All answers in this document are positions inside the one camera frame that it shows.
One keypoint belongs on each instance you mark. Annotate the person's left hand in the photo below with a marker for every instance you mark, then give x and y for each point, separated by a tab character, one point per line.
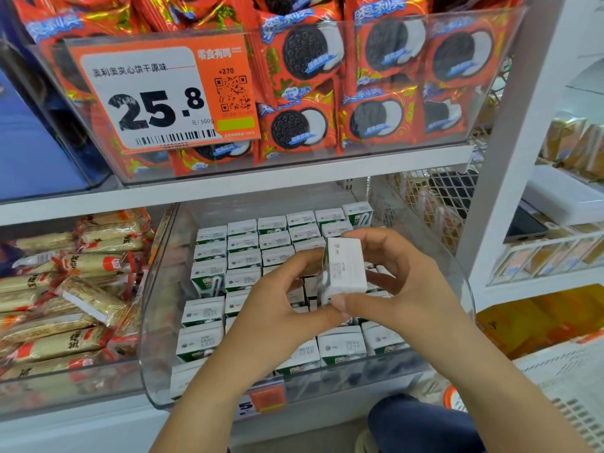
264	321

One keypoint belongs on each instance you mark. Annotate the person's right hand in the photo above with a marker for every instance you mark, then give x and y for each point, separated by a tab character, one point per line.
411	292

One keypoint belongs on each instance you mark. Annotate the rows of white juice cartons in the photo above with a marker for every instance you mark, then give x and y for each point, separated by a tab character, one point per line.
217	287

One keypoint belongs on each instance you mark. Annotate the blueberry juice carton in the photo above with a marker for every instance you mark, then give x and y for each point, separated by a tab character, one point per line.
344	269

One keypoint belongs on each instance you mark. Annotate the person's right forearm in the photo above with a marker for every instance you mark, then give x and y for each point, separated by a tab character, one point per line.
505	406

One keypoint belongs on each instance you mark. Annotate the person's blue jeans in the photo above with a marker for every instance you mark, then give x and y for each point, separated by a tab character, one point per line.
415	427

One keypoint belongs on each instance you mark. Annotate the person's right white shoe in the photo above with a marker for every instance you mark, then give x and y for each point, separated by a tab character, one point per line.
364	442

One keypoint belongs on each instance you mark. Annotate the small orange price tag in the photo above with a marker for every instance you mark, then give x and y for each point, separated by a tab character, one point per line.
260	399

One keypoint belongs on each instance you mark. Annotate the clear plastic display bin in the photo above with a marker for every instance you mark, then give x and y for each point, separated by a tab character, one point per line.
160	372
66	387

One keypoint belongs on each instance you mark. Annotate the yellow orange snack packet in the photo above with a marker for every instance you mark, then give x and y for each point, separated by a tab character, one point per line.
543	321

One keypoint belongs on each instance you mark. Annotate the white flat box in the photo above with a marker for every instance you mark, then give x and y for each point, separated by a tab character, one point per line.
566	193

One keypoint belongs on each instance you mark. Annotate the pile of yellow wafer bars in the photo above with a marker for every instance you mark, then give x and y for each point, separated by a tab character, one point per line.
66	297

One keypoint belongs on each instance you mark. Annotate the stack of red cookie packets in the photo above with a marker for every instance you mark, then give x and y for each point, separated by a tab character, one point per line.
377	75

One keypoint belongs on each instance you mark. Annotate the large white orange price tag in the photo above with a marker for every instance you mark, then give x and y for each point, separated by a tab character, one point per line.
156	99

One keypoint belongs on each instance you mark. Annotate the blue cardboard display box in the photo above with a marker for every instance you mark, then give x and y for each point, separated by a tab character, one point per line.
38	136

